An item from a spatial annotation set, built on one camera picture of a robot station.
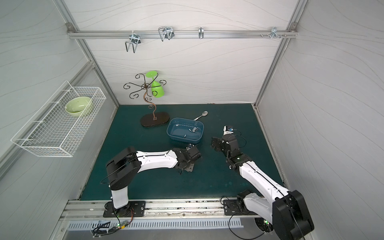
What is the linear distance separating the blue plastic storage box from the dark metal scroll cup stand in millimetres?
57

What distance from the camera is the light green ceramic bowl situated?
2.30ft

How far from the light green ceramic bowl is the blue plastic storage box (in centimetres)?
46

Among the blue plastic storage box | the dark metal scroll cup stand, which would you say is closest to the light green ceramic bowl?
the dark metal scroll cup stand

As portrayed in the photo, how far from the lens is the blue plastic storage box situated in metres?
0.98

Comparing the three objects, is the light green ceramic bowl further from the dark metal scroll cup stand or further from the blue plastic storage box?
the blue plastic storage box

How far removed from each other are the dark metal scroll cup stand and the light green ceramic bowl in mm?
203

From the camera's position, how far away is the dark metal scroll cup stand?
856mm
